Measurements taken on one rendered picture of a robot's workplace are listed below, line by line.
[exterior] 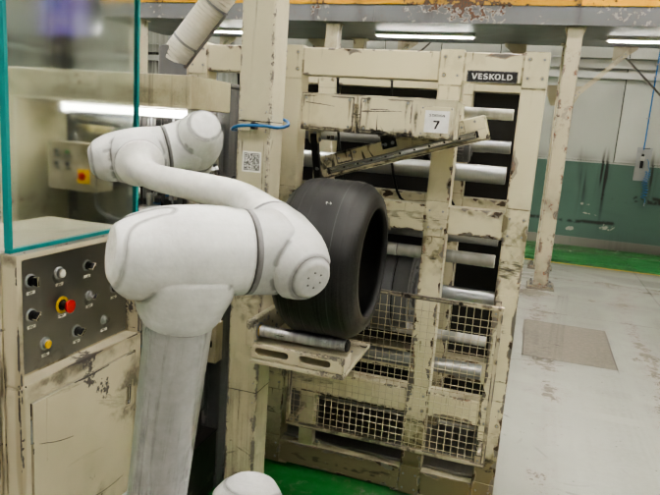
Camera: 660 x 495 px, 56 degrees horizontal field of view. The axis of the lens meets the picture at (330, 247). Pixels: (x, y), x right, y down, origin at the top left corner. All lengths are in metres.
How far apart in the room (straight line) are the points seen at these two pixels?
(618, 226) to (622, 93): 2.14
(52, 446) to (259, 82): 1.35
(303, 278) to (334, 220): 1.14
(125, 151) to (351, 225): 0.90
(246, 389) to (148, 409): 1.49
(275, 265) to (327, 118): 1.59
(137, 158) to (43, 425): 0.96
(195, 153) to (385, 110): 1.13
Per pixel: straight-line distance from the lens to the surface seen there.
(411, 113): 2.36
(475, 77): 2.65
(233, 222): 0.88
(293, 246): 0.89
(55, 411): 2.03
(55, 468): 2.11
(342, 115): 2.42
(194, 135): 1.37
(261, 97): 2.26
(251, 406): 2.50
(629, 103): 11.21
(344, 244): 1.99
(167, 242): 0.84
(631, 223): 11.22
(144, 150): 1.35
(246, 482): 1.28
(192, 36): 2.75
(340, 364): 2.18
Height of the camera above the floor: 1.65
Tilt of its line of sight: 11 degrees down
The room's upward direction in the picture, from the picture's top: 4 degrees clockwise
